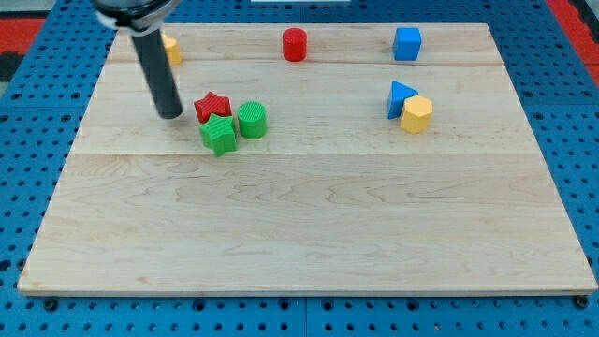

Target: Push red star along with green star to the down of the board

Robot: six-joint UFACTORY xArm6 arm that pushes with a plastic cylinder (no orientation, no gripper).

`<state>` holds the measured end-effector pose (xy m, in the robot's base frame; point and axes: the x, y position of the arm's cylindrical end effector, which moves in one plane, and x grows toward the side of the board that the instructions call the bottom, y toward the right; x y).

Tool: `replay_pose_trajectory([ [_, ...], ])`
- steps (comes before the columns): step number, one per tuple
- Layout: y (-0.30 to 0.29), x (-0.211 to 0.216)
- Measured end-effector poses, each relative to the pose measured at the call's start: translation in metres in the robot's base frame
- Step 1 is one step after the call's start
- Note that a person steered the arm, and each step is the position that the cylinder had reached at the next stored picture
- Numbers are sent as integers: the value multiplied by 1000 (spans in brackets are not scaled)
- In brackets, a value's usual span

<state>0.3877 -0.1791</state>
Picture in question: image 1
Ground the green cylinder block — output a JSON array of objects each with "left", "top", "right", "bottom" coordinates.
[{"left": 238, "top": 101, "right": 268, "bottom": 139}]

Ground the blue cube block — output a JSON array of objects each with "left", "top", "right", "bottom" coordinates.
[{"left": 393, "top": 27, "right": 422, "bottom": 61}]

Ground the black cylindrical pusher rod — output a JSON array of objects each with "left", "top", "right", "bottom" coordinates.
[{"left": 131, "top": 29, "right": 183, "bottom": 120}]

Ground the light wooden board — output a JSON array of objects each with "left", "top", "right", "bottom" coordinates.
[{"left": 18, "top": 23, "right": 597, "bottom": 297}]

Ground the red cylinder block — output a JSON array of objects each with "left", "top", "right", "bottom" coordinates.
[{"left": 282, "top": 27, "right": 308, "bottom": 62}]

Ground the blue triangle block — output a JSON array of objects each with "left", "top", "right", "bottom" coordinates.
[{"left": 387, "top": 81, "right": 418, "bottom": 120}]

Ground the green star block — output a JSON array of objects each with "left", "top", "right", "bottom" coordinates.
[{"left": 199, "top": 114, "right": 238, "bottom": 157}]

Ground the red star block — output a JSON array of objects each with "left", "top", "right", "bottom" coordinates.
[{"left": 194, "top": 92, "right": 232, "bottom": 124}]

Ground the yellow hexagon block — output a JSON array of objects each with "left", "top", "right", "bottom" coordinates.
[{"left": 400, "top": 95, "right": 433, "bottom": 134}]

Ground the silver black robot arm flange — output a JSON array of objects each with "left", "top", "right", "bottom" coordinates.
[{"left": 92, "top": 0, "right": 182, "bottom": 37}]

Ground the yellow block behind rod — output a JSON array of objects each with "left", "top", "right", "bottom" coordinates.
[{"left": 161, "top": 34, "right": 183, "bottom": 66}]

